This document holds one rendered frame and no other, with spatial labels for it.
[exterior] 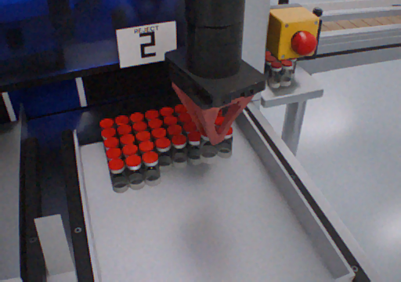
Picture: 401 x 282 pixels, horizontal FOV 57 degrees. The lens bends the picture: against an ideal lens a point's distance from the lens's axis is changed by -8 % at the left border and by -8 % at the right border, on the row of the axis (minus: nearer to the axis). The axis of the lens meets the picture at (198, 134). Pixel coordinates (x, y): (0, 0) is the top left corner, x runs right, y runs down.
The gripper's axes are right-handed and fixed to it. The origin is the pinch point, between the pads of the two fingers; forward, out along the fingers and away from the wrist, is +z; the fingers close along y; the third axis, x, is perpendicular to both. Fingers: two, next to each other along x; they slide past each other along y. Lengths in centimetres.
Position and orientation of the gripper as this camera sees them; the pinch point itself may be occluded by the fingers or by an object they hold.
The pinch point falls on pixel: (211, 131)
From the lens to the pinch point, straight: 46.9
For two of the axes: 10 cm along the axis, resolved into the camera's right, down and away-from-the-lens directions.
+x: -8.4, 3.5, -4.1
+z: 0.0, 7.6, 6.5
